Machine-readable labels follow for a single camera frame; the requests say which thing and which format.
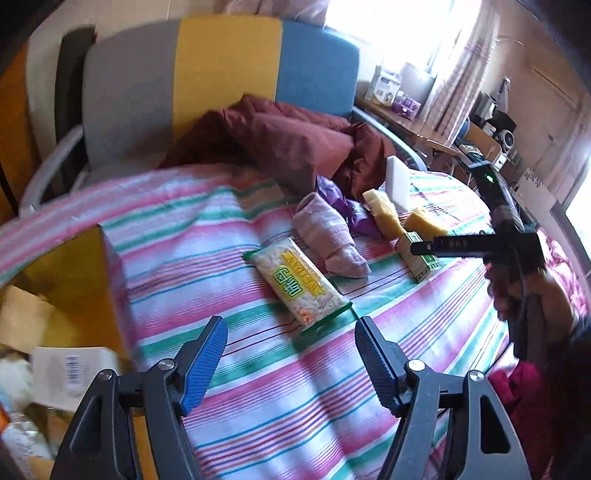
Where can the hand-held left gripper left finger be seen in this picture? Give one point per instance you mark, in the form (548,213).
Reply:
(203,369)

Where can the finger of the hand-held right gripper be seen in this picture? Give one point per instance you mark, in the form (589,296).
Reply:
(452,246)

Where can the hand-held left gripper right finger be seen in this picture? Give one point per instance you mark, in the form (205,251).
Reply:
(378,364)

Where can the green white small box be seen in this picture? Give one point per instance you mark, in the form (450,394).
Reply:
(422,267)

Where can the yellow sponge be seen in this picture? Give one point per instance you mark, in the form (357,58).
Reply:
(422,224)
(385,214)

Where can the plain white box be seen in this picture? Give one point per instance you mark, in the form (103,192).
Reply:
(398,184)

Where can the purple packet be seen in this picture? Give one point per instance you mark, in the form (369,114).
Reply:
(355,217)

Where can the green yellow noodle packet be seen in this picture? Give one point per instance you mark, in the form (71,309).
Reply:
(300,286)

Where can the pink sock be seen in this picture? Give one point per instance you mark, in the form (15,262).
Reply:
(323,226)

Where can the white box with barcode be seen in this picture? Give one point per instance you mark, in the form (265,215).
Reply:
(60,369)

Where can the yellow cardboard box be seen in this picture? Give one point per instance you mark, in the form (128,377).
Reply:
(78,277)

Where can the tan cardboard box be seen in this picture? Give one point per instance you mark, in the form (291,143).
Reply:
(27,314)

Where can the person's right hand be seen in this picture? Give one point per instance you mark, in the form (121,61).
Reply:
(501,290)

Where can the pink floral bedding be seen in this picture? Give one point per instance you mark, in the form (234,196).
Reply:
(572,258)

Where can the striped blanket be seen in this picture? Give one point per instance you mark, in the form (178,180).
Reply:
(277,392)

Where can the wooden side desk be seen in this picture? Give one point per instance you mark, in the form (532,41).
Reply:
(415,129)

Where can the black stereo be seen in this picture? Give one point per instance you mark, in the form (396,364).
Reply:
(501,124)

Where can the red clothing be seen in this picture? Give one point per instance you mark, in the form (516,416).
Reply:
(521,397)

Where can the purple box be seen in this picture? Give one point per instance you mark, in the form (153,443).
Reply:
(406,106)

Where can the pink patterned curtain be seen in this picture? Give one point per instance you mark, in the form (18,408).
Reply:
(277,9)
(461,83)

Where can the white box with label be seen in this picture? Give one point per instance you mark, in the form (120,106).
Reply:
(381,87)

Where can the dark red cloth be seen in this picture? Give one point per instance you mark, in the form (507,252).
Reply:
(286,134)

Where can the grey yellow blue chair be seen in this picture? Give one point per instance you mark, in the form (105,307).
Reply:
(138,83)

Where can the wooden wardrobe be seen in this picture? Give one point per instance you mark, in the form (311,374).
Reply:
(14,138)

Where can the black rolled mat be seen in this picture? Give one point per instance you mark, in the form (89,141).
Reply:
(69,92)

